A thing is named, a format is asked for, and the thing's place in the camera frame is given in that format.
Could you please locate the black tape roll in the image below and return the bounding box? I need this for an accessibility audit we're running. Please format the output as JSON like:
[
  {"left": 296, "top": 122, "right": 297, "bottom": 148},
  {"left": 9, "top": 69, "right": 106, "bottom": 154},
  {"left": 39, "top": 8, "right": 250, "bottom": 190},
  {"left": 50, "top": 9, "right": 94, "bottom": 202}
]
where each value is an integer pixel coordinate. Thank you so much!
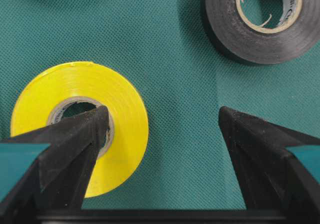
[{"left": 201, "top": 0, "right": 320, "bottom": 65}]

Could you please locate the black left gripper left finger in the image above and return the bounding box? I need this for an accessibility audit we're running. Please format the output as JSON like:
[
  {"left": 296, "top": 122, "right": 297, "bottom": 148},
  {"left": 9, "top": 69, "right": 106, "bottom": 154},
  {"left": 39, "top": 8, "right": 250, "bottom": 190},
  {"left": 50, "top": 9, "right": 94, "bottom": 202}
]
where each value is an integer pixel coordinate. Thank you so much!
[{"left": 0, "top": 106, "right": 109, "bottom": 223}]

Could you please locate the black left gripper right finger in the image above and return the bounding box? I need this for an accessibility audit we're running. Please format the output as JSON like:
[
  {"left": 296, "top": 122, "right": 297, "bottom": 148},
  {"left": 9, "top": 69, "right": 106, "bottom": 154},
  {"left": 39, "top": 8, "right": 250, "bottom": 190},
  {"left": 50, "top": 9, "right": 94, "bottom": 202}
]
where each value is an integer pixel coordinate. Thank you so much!
[{"left": 218, "top": 106, "right": 320, "bottom": 223}]

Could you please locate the yellow tape roll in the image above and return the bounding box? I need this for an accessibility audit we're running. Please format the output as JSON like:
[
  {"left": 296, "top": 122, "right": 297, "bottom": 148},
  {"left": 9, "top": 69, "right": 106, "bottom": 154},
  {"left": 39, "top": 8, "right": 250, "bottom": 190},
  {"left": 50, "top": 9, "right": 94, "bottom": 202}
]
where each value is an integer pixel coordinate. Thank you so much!
[{"left": 10, "top": 62, "right": 149, "bottom": 198}]

